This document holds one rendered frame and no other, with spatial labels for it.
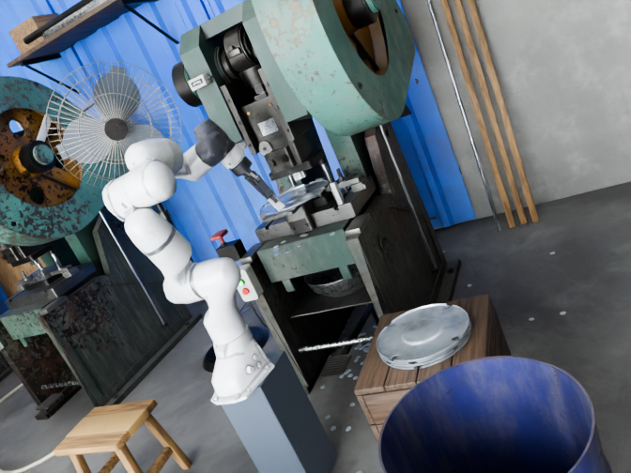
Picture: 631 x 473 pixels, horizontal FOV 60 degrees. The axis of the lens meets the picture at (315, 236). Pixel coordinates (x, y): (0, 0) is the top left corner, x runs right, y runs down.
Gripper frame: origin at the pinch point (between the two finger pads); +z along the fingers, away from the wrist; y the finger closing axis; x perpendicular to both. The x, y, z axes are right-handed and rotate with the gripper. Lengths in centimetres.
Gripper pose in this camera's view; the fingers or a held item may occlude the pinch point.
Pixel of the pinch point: (275, 202)
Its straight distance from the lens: 202.8
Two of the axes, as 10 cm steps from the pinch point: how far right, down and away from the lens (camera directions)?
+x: 6.6, -7.3, 1.9
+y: 4.0, 1.3, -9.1
